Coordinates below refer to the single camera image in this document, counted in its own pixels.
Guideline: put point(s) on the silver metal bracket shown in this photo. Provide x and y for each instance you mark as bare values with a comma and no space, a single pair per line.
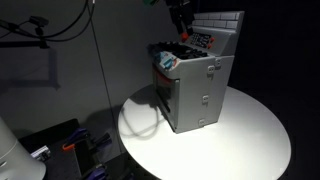
42,154

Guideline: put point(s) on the orange handled clamp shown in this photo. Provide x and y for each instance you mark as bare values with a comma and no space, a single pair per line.
68,147

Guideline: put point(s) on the black equipment box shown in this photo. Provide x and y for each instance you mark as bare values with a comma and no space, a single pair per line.
69,152

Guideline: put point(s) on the black camera on stand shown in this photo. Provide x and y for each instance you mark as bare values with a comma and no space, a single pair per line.
40,40

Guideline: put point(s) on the grey toy stove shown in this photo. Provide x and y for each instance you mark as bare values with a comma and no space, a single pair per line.
190,77

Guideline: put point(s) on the purple handled clamp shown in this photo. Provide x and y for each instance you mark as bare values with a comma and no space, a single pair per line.
78,134

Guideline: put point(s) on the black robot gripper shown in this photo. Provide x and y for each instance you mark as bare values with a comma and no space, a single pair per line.
181,9

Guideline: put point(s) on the purple clamp lower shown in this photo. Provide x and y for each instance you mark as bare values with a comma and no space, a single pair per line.
96,174

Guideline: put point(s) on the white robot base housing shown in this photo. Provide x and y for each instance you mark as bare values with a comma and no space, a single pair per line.
16,163

